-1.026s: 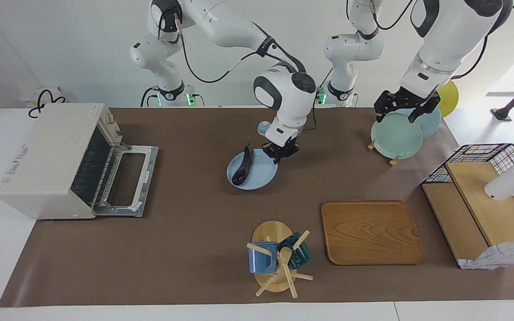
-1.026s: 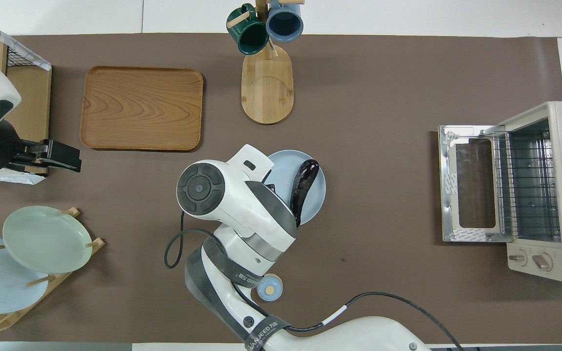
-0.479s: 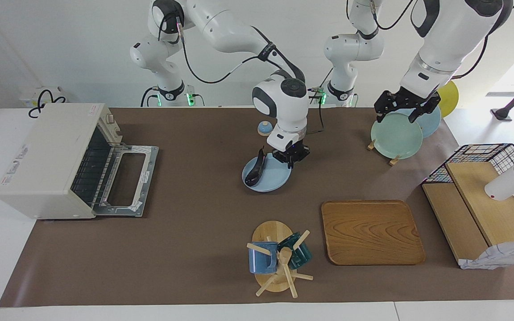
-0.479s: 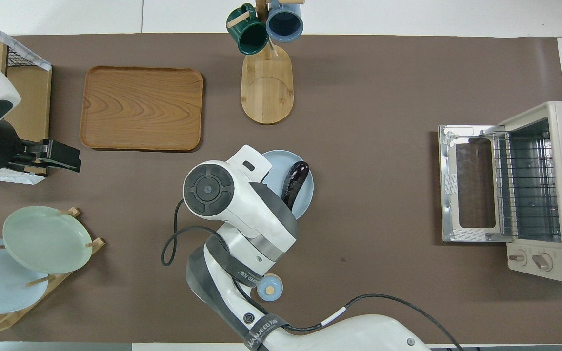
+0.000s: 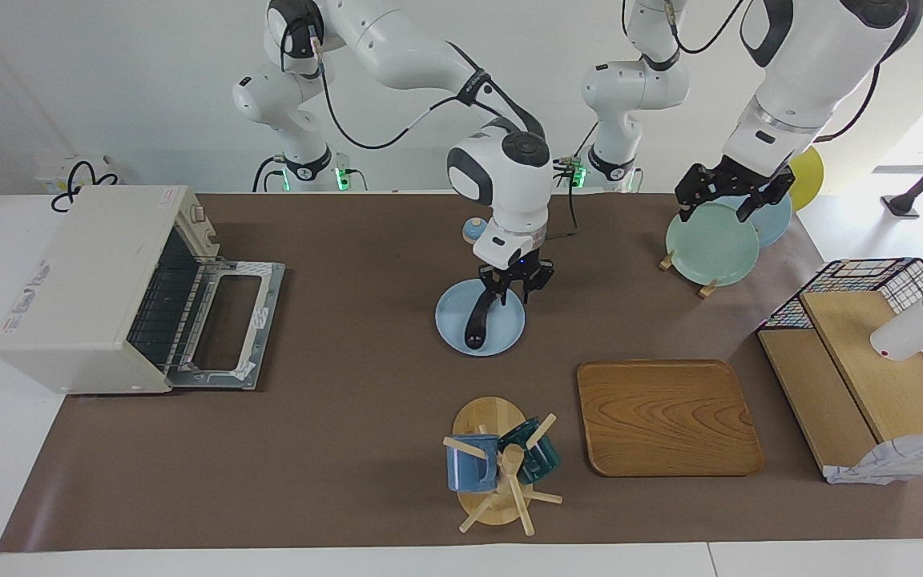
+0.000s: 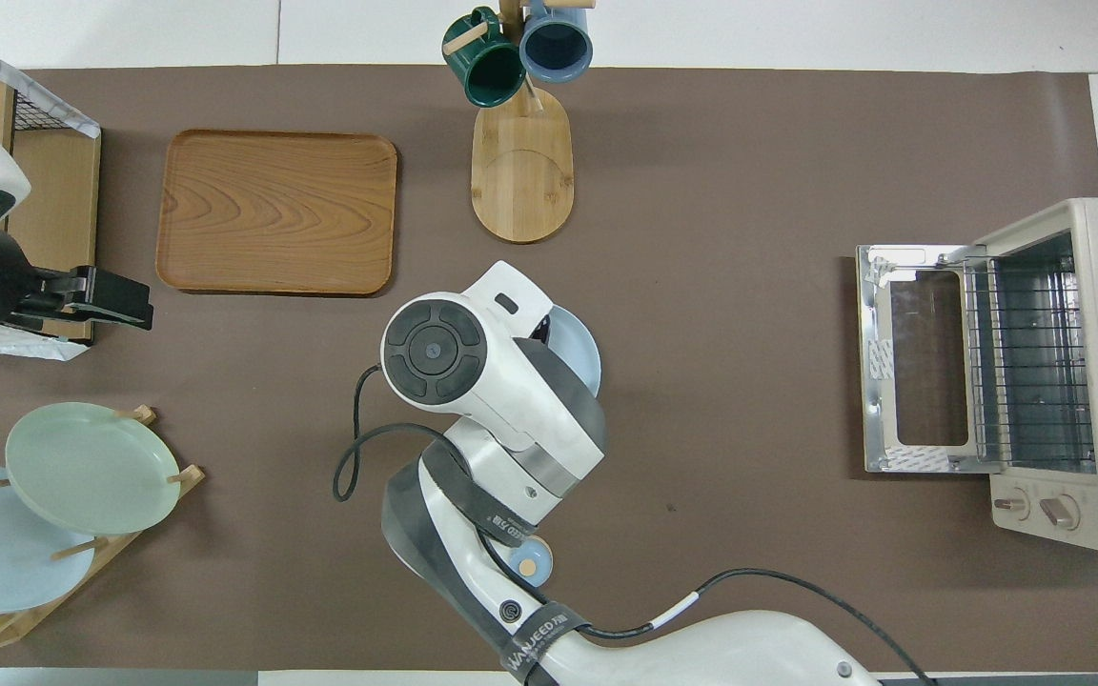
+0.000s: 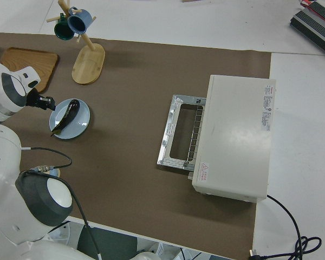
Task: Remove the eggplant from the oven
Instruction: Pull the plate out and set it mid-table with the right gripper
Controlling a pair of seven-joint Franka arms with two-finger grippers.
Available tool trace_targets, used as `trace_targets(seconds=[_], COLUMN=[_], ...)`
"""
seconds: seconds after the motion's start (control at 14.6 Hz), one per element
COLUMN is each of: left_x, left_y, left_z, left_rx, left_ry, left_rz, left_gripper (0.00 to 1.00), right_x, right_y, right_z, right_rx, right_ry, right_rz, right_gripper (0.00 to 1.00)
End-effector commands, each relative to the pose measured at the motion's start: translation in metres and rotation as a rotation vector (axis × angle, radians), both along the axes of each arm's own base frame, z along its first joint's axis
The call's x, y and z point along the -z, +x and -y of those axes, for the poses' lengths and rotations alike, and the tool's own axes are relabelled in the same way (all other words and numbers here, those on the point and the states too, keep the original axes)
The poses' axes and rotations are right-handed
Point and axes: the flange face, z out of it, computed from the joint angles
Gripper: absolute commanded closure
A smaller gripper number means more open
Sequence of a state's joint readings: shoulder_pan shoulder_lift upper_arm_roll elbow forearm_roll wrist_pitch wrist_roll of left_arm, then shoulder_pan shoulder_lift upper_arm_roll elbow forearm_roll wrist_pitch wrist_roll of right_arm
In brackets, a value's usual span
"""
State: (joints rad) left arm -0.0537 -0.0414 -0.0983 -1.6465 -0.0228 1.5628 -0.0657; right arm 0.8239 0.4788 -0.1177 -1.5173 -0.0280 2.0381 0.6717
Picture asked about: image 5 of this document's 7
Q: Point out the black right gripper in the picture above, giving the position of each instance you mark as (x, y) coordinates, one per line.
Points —
(521, 271)

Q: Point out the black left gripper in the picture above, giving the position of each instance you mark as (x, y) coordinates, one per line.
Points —
(726, 179)

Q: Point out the dark purple eggplant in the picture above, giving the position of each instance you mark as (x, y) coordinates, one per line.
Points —
(477, 328)

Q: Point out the light blue plate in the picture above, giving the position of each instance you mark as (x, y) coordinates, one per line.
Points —
(453, 320)

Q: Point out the glass oven door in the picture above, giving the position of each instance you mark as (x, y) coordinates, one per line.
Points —
(265, 320)

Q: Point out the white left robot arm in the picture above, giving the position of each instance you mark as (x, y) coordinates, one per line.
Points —
(818, 56)

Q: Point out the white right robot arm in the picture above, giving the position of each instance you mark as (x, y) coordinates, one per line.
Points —
(397, 48)

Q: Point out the white toaster oven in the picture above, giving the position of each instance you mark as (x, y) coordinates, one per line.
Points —
(85, 280)

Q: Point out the mint green plate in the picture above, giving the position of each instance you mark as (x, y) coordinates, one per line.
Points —
(710, 248)

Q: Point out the pale blue racked plate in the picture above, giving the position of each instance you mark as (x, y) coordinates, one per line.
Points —
(774, 226)

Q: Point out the wooden plate rack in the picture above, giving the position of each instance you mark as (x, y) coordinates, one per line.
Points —
(666, 261)

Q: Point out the small blue call bell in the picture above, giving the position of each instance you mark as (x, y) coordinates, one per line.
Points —
(471, 232)

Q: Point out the yellow plate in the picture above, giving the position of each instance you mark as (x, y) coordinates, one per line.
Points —
(808, 180)

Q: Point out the wooden mug tree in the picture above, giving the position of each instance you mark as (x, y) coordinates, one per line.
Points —
(493, 417)

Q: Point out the teal mug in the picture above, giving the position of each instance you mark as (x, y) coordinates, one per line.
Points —
(542, 461)

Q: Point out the blue mug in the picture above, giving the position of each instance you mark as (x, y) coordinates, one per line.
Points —
(469, 473)

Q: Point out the wooden serving tray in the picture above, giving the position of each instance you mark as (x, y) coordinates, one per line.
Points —
(670, 417)

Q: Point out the brown table mat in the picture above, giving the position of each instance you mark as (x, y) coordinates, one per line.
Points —
(349, 449)

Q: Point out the white bottle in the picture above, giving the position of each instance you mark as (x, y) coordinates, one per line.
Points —
(910, 332)

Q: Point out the white patterned cloth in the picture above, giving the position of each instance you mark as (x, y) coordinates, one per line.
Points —
(894, 461)

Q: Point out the white power strip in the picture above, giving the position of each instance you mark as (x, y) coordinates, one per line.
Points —
(51, 170)

